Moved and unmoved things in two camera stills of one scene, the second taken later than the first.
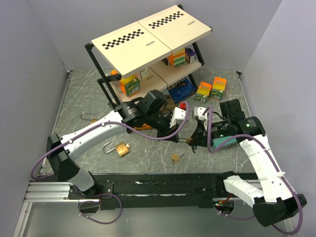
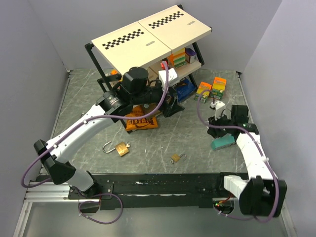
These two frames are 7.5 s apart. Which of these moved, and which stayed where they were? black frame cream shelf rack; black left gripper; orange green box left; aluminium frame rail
Moved: black left gripper
Stayed: orange green box left; aluminium frame rail; black frame cream shelf rack
